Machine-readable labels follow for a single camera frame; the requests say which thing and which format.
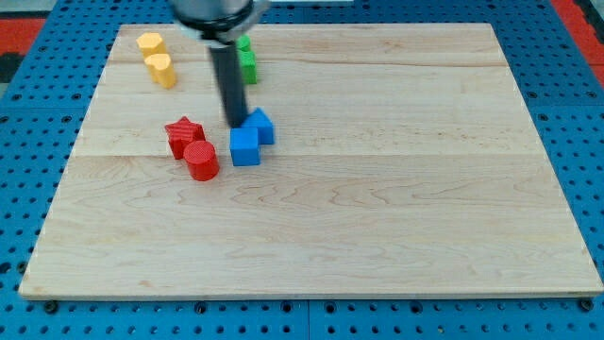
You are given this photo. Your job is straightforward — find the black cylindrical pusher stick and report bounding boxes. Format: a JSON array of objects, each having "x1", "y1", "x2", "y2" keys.
[{"x1": 210, "y1": 42, "x2": 248, "y2": 128}]

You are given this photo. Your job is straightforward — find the blue triangle block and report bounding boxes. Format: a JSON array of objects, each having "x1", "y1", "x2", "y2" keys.
[{"x1": 242, "y1": 108, "x2": 275, "y2": 145}]

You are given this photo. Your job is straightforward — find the green cube block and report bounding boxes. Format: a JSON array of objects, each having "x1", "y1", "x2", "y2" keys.
[{"x1": 239, "y1": 51, "x2": 258, "y2": 84}]

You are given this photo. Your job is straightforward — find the blue cube block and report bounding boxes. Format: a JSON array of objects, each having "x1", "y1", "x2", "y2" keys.
[{"x1": 229, "y1": 127, "x2": 260, "y2": 166}]

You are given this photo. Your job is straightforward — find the green round block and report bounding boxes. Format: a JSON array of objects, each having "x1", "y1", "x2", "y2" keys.
[{"x1": 236, "y1": 35, "x2": 251, "y2": 52}]

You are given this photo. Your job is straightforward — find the yellow heart block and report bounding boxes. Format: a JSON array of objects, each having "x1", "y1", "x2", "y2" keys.
[{"x1": 144, "y1": 54, "x2": 176, "y2": 89}]

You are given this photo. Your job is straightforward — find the yellow hexagon block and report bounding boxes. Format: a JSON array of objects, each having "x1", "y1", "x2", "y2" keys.
[{"x1": 136, "y1": 32, "x2": 167, "y2": 59}]

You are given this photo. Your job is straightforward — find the red star block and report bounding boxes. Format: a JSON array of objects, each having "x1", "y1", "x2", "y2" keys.
[{"x1": 164, "y1": 116, "x2": 206, "y2": 160}]

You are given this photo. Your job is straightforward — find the red cylinder block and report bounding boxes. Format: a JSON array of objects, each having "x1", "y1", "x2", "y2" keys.
[{"x1": 183, "y1": 141, "x2": 220, "y2": 181}]

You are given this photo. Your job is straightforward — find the light wooden board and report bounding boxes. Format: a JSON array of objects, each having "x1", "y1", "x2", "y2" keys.
[{"x1": 19, "y1": 24, "x2": 603, "y2": 301}]

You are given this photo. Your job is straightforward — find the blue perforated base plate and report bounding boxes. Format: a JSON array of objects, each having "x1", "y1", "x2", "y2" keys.
[{"x1": 1, "y1": 1, "x2": 603, "y2": 339}]

